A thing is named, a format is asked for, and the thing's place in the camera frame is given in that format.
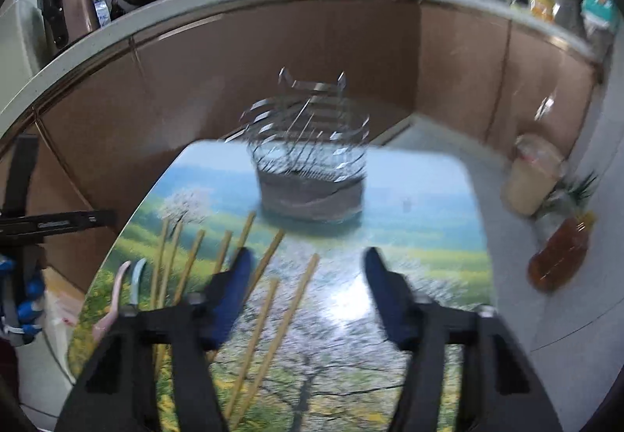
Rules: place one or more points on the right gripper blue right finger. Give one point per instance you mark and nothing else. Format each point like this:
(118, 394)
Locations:
(394, 302)

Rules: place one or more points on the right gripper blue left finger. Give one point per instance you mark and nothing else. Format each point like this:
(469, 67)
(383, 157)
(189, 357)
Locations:
(223, 301)

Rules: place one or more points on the light blue soup spoon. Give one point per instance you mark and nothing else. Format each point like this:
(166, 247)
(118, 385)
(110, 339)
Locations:
(135, 282)

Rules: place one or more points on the pink ceramic soup spoon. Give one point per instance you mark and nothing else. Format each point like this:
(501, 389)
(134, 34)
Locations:
(102, 326)

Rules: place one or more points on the cooking oil bottle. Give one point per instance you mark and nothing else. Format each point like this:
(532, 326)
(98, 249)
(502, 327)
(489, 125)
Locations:
(563, 254)

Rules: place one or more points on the beige trash bin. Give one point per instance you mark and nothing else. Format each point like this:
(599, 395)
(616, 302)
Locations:
(537, 167)

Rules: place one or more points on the yellow oil jug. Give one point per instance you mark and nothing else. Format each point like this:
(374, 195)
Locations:
(543, 9)

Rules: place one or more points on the teal hanging package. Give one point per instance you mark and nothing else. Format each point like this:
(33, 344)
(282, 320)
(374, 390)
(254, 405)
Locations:
(600, 13)

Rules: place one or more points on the wire utensil holder basket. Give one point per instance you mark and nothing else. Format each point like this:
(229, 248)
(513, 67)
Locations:
(308, 146)

